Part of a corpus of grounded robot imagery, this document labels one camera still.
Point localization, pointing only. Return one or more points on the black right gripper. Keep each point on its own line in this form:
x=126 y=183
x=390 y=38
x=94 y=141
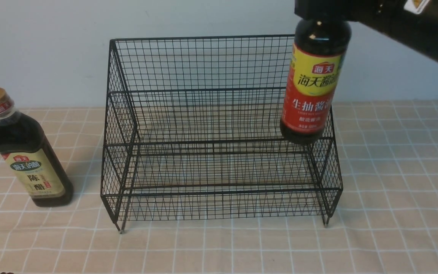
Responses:
x=346 y=10

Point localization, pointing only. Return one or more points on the soy sauce bottle red label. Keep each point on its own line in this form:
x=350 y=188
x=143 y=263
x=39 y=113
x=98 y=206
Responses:
x=318 y=54

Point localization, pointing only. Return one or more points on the vinegar bottle with gold cap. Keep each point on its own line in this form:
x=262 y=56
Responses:
x=28 y=153

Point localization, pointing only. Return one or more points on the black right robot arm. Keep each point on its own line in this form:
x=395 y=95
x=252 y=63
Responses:
x=413 y=23

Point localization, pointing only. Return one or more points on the pink checkered tablecloth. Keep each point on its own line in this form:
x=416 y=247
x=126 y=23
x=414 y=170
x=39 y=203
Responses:
x=386 y=220

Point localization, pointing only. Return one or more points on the black wire mesh rack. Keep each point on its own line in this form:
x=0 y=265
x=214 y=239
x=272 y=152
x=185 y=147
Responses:
x=192 y=133

